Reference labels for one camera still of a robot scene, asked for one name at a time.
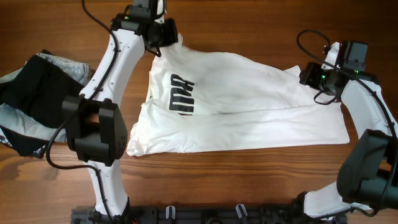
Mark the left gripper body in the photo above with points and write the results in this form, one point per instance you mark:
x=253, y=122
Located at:
x=166, y=34

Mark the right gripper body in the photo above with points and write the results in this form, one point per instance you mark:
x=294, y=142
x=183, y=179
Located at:
x=321, y=78

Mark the white t-shirt with black print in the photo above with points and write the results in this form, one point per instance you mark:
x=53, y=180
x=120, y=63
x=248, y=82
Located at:
x=219, y=101

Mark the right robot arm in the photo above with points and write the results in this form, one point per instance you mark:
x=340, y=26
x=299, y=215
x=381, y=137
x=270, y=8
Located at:
x=367, y=180

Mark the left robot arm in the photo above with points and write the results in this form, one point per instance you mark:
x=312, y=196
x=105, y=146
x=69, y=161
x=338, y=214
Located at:
x=94, y=125

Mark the black folded garment on top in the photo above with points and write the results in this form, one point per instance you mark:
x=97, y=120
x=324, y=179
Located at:
x=39, y=90

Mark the black patterned garment at bottom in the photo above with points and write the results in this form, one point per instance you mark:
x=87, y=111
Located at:
x=25, y=146

